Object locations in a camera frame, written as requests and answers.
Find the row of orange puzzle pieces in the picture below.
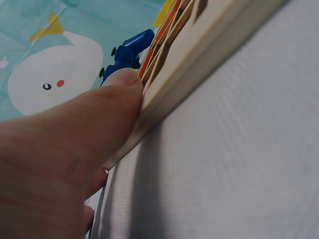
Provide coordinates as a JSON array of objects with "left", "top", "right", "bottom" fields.
[{"left": 138, "top": 0, "right": 181, "bottom": 80}]

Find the yellow flat piece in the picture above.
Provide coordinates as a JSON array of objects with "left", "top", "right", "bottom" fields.
[{"left": 152, "top": 0, "right": 174, "bottom": 28}]

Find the blue plastic clamp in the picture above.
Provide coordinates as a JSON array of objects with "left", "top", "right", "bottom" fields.
[{"left": 99, "top": 29, "right": 156, "bottom": 87}]

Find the group of brown puzzle pieces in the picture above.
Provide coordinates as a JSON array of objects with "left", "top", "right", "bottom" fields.
[{"left": 142, "top": 0, "right": 209, "bottom": 88}]

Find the person's left hand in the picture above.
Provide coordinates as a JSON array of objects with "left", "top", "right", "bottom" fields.
[{"left": 0, "top": 69, "right": 145, "bottom": 239}]

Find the wooden puzzle board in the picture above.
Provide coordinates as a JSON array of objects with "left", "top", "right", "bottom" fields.
[{"left": 104, "top": 0, "right": 293, "bottom": 172}]

